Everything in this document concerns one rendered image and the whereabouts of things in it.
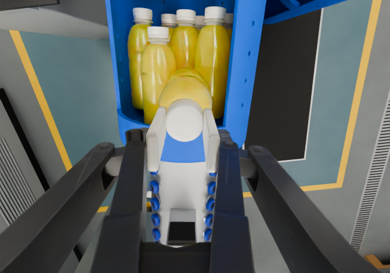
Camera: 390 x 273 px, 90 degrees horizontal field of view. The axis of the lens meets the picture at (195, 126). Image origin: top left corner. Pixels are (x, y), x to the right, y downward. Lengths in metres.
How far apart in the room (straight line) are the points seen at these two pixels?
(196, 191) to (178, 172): 0.11
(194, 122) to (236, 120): 0.17
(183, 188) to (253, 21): 0.60
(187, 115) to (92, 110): 1.60
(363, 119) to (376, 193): 0.88
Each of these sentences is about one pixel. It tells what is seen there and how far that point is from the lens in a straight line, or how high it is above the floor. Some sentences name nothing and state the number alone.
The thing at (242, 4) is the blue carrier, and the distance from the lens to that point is 0.32.
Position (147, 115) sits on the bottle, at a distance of 0.41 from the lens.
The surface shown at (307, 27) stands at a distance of 1.57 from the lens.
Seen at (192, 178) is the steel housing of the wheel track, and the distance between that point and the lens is 0.73.
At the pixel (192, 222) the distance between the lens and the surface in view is 0.76.
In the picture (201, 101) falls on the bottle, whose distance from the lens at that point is 0.22.
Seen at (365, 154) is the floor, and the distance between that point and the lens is 2.37.
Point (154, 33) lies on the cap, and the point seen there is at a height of 1.13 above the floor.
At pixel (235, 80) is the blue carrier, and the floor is 1.21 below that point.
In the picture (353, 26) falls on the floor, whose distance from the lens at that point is 1.92.
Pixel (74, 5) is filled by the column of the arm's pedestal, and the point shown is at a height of 0.75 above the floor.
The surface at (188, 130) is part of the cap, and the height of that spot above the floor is 1.34.
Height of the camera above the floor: 1.52
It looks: 68 degrees down
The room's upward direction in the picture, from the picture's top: 176 degrees clockwise
